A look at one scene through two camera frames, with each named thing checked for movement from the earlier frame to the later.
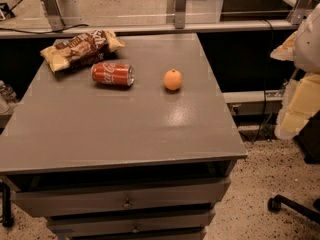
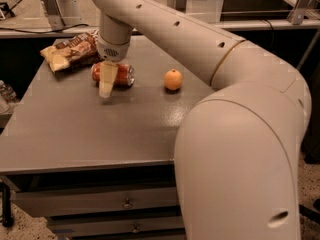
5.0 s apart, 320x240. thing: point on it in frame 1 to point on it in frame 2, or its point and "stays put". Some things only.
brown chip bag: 84,47 stays put
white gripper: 309,47 to 112,52
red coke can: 112,73 stays put
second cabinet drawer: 109,223 stays put
